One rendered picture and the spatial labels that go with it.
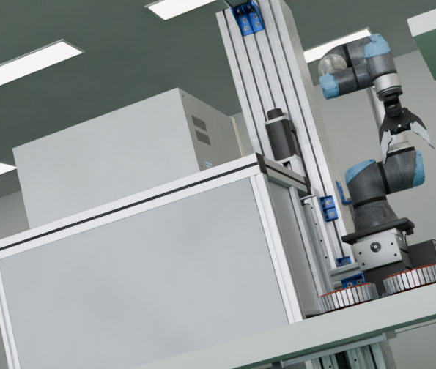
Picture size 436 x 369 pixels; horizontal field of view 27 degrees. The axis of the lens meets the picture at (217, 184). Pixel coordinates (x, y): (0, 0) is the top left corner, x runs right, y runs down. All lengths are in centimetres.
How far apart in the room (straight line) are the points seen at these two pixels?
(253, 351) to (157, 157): 55
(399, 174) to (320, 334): 153
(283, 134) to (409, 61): 608
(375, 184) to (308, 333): 151
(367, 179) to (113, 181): 126
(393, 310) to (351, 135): 767
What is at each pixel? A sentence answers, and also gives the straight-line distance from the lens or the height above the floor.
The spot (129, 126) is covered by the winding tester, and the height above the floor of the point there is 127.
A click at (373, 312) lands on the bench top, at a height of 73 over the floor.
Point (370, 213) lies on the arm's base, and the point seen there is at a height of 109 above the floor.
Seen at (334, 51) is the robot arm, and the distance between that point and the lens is 316.
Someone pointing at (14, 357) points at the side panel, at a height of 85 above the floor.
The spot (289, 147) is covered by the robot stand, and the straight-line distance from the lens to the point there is 328.
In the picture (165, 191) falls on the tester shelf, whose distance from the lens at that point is 197.
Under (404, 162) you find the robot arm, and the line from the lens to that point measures 311.
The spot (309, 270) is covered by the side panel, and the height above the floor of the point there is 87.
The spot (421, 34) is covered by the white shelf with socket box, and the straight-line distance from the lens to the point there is 167.
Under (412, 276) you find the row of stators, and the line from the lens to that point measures 169.
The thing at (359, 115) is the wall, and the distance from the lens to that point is 928.
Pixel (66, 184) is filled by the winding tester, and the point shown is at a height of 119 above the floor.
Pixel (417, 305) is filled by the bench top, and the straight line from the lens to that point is 161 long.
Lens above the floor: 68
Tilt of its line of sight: 12 degrees up
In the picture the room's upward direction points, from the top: 15 degrees counter-clockwise
